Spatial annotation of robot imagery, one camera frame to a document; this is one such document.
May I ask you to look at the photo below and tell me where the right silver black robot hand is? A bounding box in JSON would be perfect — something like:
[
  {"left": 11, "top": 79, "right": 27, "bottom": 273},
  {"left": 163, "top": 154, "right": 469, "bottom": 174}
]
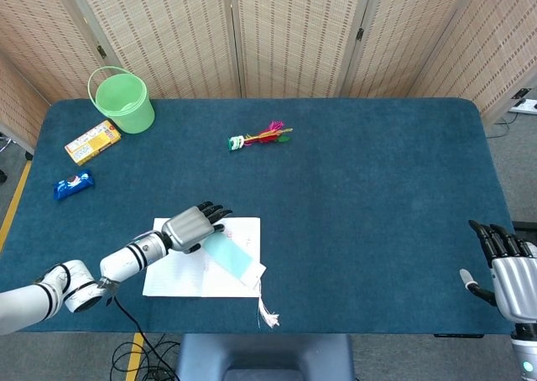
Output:
[{"left": 459, "top": 219, "right": 537, "bottom": 324}]

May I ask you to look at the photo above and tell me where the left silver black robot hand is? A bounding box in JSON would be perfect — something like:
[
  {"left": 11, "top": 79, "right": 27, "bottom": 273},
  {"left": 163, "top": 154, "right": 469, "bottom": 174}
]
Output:
[{"left": 161, "top": 201, "right": 234, "bottom": 255}]

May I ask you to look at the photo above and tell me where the light blue tasselled bookmark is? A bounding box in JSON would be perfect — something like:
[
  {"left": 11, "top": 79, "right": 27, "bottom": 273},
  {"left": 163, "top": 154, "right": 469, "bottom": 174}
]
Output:
[{"left": 202, "top": 232, "right": 281, "bottom": 329}]

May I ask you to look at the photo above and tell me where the white lined notebook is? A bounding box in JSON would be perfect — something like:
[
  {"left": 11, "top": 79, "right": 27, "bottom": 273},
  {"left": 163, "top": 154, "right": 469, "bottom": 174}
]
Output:
[{"left": 142, "top": 217, "right": 261, "bottom": 299}]

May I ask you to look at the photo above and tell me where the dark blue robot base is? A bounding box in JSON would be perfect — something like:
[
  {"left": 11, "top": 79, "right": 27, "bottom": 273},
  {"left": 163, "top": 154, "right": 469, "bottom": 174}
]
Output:
[{"left": 175, "top": 333, "right": 356, "bottom": 381}]

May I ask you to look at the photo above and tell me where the colourful feather shuttlecock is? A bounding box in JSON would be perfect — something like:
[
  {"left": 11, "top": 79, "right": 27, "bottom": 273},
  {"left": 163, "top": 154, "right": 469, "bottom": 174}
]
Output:
[{"left": 227, "top": 120, "right": 295, "bottom": 153}]

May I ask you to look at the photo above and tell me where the blue cookie packet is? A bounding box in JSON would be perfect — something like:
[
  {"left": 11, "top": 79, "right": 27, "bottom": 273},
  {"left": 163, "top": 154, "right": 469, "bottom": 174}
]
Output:
[{"left": 52, "top": 169, "right": 96, "bottom": 201}]

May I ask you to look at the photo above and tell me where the green plastic bucket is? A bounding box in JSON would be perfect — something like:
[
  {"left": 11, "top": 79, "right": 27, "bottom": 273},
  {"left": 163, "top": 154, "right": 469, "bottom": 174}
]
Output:
[{"left": 86, "top": 65, "right": 156, "bottom": 135}]

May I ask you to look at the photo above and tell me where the yellow biscuit box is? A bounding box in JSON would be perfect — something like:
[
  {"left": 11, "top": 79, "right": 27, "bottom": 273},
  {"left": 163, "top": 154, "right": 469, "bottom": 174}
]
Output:
[{"left": 64, "top": 119, "right": 123, "bottom": 166}]

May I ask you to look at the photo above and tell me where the white power strip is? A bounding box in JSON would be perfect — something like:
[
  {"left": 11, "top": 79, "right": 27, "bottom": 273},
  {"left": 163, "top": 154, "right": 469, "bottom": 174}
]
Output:
[{"left": 508, "top": 98, "right": 537, "bottom": 114}]

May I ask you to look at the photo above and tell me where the woven folding screen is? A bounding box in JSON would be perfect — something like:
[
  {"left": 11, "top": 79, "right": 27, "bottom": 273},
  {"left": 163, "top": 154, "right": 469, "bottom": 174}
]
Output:
[{"left": 0, "top": 0, "right": 537, "bottom": 155}]

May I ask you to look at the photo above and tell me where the black cable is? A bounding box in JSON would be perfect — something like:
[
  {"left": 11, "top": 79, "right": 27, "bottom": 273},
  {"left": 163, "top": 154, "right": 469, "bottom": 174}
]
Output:
[{"left": 107, "top": 295, "right": 182, "bottom": 381}]

